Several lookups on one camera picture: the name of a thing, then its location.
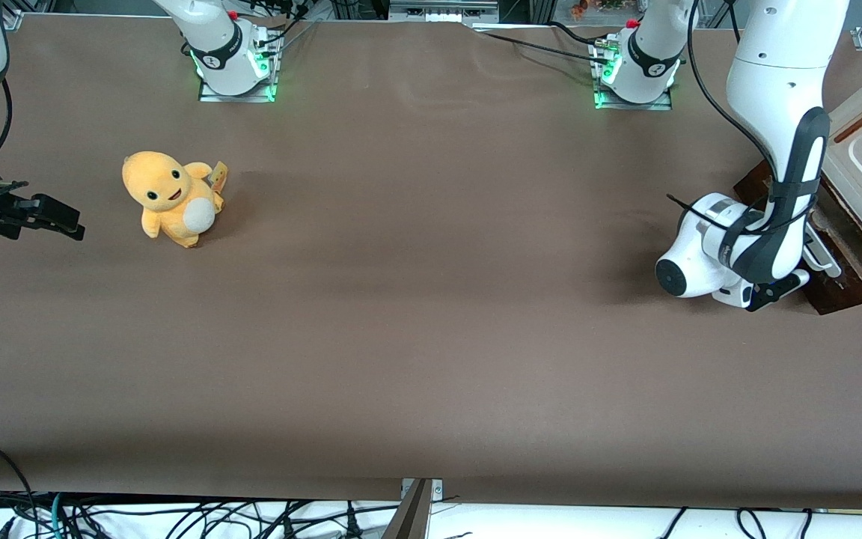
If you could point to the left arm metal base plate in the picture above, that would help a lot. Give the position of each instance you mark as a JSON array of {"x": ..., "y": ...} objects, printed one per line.
[{"x": 610, "y": 105}]

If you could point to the yellow plush hang tag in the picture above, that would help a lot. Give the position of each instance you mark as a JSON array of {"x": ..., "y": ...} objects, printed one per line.
[{"x": 219, "y": 174}]

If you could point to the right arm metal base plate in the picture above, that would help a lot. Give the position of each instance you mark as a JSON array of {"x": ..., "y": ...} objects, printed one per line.
[{"x": 210, "y": 93}]

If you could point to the metal mounting bracket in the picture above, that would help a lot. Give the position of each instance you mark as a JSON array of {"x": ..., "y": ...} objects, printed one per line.
[{"x": 416, "y": 513}]

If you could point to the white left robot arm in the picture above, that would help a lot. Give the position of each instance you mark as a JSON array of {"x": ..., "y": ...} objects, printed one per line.
[{"x": 783, "y": 60}]

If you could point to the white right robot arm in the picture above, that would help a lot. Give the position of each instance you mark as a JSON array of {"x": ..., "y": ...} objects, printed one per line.
[{"x": 214, "y": 30}]

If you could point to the dark wooden drawer box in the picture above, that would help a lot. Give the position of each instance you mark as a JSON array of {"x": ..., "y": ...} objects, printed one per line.
[{"x": 835, "y": 298}]

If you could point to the small aluminium corner bracket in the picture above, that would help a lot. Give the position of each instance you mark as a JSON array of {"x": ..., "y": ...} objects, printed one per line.
[{"x": 12, "y": 19}]

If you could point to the colourful background items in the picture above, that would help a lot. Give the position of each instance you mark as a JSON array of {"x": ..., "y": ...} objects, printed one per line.
[{"x": 595, "y": 7}]

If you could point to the brown table cover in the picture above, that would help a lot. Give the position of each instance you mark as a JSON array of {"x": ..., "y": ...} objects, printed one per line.
[{"x": 431, "y": 299}]

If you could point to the grey power strip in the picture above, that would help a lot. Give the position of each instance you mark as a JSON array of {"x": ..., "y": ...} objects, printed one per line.
[{"x": 442, "y": 10}]

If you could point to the yellow plush toy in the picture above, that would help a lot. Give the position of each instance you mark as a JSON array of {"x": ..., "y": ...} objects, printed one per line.
[{"x": 169, "y": 195}]

